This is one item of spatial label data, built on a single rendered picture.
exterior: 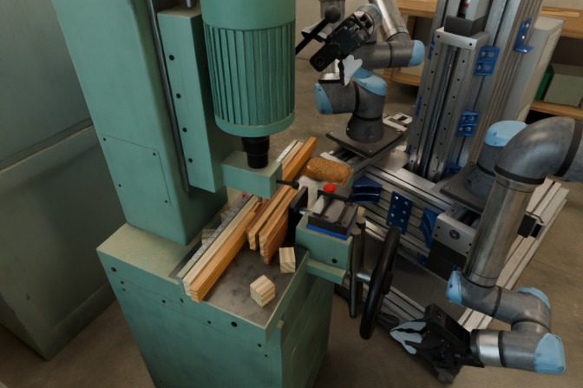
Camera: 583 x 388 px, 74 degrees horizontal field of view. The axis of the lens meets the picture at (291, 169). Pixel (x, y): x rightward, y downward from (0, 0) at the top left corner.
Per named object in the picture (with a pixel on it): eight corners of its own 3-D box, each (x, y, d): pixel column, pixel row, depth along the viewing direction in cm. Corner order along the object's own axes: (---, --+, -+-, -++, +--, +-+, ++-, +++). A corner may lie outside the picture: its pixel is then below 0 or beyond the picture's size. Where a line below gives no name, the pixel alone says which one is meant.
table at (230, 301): (307, 365, 77) (308, 350, 74) (183, 309, 88) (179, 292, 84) (382, 191, 122) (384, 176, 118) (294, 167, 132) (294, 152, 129)
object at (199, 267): (193, 298, 83) (189, 283, 80) (186, 294, 84) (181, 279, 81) (304, 155, 127) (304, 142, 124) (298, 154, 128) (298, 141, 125)
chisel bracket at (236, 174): (271, 205, 95) (270, 177, 90) (222, 189, 99) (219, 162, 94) (284, 187, 100) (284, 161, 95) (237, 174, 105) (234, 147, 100)
